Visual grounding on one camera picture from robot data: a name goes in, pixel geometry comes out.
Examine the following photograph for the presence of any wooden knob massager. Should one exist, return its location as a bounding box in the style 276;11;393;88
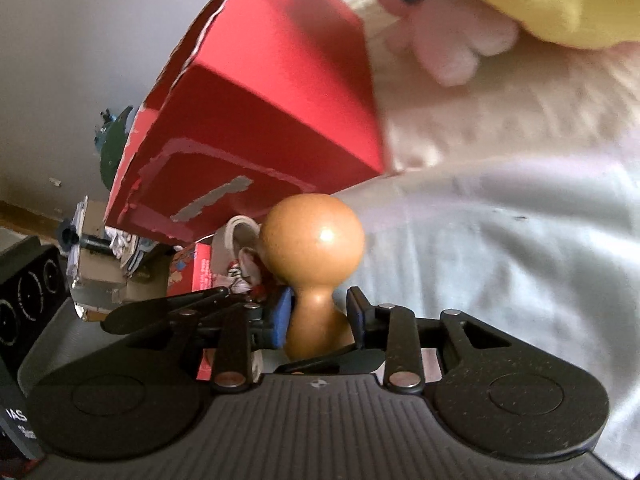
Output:
259;193;366;361

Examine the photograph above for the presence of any red cardboard box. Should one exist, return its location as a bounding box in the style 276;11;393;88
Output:
105;0;384;245

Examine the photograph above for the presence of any dark green felt hat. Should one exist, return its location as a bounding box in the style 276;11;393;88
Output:
94;106;134;190

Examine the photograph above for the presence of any red decorated snack box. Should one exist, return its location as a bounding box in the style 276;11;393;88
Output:
167;242;219;380

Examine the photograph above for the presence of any yellow banana plush toy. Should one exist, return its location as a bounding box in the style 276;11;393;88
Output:
456;0;640;51

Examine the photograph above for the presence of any beige keychain strap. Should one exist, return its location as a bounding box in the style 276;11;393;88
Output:
211;214;266;296

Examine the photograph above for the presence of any pink plush toy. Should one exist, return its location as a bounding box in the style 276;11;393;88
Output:
376;0;520;87

